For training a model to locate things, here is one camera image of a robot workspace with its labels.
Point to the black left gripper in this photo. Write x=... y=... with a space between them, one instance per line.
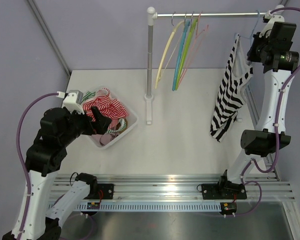
x=99 y=126

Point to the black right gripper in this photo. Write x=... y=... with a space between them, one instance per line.
x=251 y=55

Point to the red striped tank top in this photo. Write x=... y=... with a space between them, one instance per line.
x=110 y=107

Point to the light blue thin hanger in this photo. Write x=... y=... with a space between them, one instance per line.
x=250 y=38

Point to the brown tank top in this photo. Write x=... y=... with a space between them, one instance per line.
x=122 y=125

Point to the pink tank top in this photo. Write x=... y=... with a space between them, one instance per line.
x=105 y=139

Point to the green striped tank top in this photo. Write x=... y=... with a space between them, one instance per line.
x=88 y=95

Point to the black white striped tank top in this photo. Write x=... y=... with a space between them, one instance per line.
x=230 y=95

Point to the pink hanger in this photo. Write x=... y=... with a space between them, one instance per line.
x=197 y=39

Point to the green hanger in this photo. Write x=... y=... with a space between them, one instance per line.
x=188 y=39

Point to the cream hanger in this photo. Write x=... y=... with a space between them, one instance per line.
x=161 y=68

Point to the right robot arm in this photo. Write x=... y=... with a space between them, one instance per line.
x=272 y=48

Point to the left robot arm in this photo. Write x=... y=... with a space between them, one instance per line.
x=58 y=128

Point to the white plastic basket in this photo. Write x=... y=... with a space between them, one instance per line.
x=110 y=105

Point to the metal clothes rack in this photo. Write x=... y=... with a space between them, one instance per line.
x=152 y=15

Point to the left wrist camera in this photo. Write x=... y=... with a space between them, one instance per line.
x=72 y=101

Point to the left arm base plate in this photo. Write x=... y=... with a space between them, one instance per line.
x=104 y=191

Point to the white slotted cable duct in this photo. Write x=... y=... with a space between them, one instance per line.
x=109 y=206

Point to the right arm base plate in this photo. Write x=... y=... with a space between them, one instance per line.
x=214 y=191

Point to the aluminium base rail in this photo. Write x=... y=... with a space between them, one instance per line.
x=185 y=187

